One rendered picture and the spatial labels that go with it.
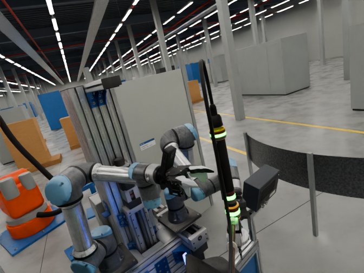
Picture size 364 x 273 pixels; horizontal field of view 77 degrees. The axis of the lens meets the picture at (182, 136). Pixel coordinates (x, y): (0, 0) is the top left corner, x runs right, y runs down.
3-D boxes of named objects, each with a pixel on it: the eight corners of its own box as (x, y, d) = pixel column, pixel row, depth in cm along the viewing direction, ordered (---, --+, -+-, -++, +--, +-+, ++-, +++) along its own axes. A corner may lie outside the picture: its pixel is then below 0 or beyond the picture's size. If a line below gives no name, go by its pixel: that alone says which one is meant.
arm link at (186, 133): (178, 194, 163) (167, 125, 137) (195, 186, 169) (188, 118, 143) (186, 204, 153) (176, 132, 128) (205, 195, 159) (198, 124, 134)
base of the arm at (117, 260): (95, 263, 133) (89, 249, 130) (119, 247, 141) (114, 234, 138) (103, 279, 121) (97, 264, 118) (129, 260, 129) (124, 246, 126)
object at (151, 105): (147, 258, 267) (83, 67, 206) (145, 256, 271) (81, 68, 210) (214, 204, 339) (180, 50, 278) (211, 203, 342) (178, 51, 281)
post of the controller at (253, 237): (254, 241, 145) (249, 215, 139) (249, 239, 147) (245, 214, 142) (256, 239, 147) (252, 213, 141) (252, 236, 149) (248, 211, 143)
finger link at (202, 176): (218, 179, 78) (192, 181, 81) (214, 163, 76) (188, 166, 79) (216, 184, 75) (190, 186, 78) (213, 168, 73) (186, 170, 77)
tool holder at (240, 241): (250, 252, 66) (245, 223, 63) (226, 252, 68) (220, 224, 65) (248, 229, 74) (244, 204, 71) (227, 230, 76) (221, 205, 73)
